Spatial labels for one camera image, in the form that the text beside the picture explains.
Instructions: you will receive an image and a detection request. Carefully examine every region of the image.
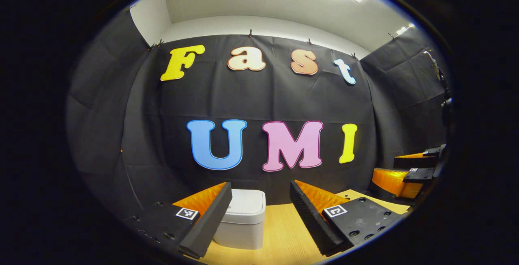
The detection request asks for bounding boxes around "black backdrop cloth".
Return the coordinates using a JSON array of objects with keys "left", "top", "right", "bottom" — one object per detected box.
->
[{"left": 67, "top": 9, "right": 450, "bottom": 217}]

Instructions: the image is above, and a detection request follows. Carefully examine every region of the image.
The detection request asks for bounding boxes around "white desktop garbage bin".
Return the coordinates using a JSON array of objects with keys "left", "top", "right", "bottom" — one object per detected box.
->
[{"left": 214, "top": 189, "right": 267, "bottom": 250}]

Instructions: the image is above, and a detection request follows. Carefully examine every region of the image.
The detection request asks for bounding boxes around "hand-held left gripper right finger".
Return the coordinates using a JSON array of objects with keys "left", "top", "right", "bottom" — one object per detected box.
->
[{"left": 290, "top": 180, "right": 404, "bottom": 257}]

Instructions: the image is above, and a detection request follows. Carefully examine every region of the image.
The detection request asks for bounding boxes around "black camera stand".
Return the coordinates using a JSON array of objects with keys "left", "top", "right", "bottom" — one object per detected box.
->
[{"left": 424, "top": 50, "right": 453, "bottom": 127}]

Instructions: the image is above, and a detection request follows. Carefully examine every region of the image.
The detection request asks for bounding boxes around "wooden desktop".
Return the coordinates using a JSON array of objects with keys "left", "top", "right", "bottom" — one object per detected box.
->
[{"left": 199, "top": 189, "right": 410, "bottom": 265}]

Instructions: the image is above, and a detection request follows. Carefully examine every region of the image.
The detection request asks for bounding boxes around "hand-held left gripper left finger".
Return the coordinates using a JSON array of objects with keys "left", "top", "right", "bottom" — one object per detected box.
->
[{"left": 124, "top": 182, "right": 233, "bottom": 259}]

